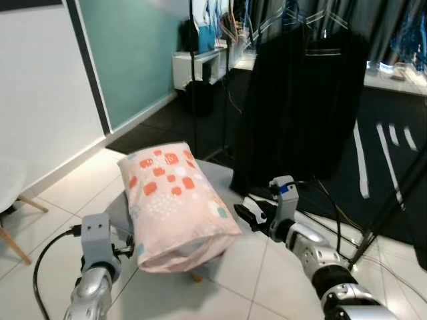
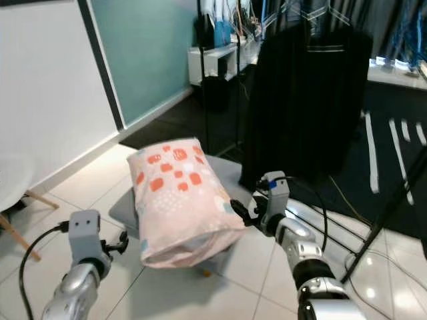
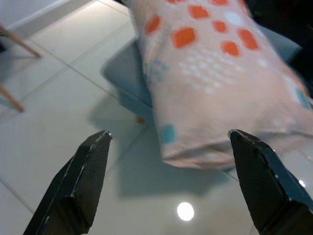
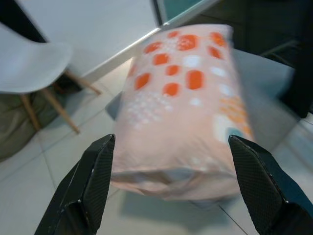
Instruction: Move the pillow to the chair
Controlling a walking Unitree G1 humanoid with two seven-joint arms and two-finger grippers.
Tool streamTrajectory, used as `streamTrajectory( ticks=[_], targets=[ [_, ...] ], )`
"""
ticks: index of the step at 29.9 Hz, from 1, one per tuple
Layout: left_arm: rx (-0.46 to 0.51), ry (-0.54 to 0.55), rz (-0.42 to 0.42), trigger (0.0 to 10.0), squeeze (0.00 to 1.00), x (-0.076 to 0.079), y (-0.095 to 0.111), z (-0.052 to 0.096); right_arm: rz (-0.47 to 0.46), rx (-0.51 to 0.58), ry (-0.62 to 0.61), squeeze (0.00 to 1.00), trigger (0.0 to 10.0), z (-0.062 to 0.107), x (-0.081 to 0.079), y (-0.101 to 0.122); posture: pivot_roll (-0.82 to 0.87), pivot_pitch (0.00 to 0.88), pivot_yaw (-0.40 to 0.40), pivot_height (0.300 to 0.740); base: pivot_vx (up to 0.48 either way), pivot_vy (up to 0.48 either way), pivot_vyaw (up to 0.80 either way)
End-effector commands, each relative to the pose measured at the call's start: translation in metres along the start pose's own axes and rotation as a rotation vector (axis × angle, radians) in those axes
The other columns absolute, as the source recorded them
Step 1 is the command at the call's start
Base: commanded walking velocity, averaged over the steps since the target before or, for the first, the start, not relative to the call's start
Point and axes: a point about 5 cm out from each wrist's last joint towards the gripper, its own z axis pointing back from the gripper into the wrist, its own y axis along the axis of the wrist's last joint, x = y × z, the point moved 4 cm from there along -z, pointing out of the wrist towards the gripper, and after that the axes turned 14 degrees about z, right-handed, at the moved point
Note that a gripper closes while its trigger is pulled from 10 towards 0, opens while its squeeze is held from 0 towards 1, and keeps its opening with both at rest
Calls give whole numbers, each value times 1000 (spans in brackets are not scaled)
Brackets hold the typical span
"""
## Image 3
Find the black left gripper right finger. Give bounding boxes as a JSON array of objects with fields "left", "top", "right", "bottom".
[{"left": 228, "top": 129, "right": 313, "bottom": 235}]

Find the blue-grey padded stool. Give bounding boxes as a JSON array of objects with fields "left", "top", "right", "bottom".
[{"left": 102, "top": 24, "right": 303, "bottom": 182}]

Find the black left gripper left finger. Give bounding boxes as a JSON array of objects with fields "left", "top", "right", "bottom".
[{"left": 23, "top": 130, "right": 113, "bottom": 235}]

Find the white plastic shell chair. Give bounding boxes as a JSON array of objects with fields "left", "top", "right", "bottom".
[{"left": 0, "top": 24, "right": 42, "bottom": 113}]

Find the pink orange-patterned pillow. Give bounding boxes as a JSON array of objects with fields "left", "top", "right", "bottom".
[{"left": 131, "top": 0, "right": 313, "bottom": 170}]

